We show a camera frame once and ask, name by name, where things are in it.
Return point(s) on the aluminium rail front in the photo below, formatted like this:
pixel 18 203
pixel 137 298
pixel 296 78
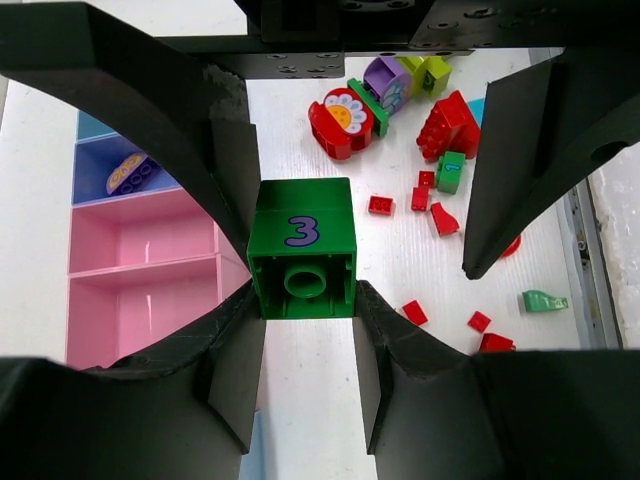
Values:
pixel 591 294

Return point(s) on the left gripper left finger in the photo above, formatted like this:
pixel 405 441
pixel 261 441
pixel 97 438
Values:
pixel 182 408

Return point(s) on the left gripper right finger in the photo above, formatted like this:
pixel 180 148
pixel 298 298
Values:
pixel 431 412

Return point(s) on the large pink bin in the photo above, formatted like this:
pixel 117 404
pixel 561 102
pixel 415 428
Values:
pixel 114 312

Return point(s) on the small red brick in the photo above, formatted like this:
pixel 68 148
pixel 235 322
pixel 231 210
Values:
pixel 380 205
pixel 420 193

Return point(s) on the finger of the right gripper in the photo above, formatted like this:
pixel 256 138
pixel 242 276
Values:
pixel 544 130
pixel 191 119

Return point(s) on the small green number brick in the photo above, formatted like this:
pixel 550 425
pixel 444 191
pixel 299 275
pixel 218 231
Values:
pixel 449 172

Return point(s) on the lime green duplo stack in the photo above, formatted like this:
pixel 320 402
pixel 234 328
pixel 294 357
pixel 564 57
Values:
pixel 429 74

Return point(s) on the red brick cluster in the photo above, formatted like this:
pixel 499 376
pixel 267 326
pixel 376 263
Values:
pixel 489 342

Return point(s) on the small pink bin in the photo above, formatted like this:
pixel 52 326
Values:
pixel 143 229

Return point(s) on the red flower duplo brick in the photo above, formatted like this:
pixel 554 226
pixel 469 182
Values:
pixel 341 123

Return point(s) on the red arch brick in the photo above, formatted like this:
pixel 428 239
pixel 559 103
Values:
pixel 513 247

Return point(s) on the light blue bin right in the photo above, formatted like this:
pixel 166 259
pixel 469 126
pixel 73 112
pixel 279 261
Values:
pixel 89 127

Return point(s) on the red slope piece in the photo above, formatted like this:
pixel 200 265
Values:
pixel 445 223

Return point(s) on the green slope piece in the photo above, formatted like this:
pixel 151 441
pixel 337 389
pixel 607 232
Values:
pixel 537 301

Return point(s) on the teal square brick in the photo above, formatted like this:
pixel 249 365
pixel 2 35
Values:
pixel 476 108

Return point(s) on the small red brick middle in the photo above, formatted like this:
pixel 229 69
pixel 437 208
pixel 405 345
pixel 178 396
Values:
pixel 420 193

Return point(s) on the red duplo roof brick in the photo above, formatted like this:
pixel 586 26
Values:
pixel 450 126

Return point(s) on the small red plate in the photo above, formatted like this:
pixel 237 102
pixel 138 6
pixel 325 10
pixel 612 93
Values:
pixel 414 313

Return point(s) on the purple flower duplo brick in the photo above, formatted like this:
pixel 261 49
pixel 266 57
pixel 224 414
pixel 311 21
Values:
pixel 385 88

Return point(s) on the small red brick top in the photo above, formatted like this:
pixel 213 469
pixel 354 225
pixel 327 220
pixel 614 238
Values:
pixel 380 205

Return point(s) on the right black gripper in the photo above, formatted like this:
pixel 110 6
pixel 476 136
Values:
pixel 312 39

